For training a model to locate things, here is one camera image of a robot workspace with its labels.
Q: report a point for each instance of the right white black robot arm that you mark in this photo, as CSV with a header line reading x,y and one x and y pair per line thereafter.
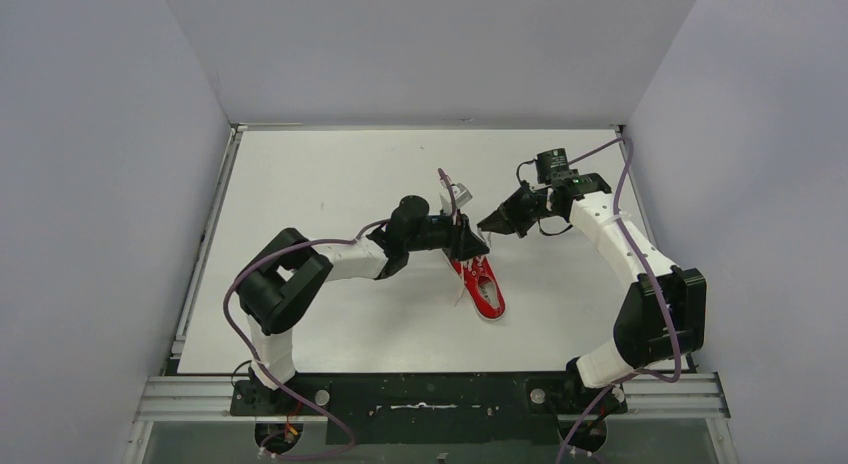
x,y
662,317

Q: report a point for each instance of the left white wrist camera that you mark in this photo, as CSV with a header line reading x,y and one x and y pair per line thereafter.
x,y
453,197

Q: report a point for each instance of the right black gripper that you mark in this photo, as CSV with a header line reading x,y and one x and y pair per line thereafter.
x,y
503,220

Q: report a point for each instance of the aluminium frame rail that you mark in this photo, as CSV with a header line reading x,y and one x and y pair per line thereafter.
x,y
432,287

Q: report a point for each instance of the white shoelace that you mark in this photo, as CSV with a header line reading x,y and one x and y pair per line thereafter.
x,y
477,283

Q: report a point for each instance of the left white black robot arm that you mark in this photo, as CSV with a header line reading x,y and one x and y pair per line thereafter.
x,y
280,283

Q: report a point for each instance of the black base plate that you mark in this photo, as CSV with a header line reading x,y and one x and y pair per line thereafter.
x,y
452,408

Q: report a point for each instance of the red sneaker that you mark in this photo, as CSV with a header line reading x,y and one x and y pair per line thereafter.
x,y
458,267

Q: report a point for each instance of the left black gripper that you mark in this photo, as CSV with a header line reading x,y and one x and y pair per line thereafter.
x,y
460,233

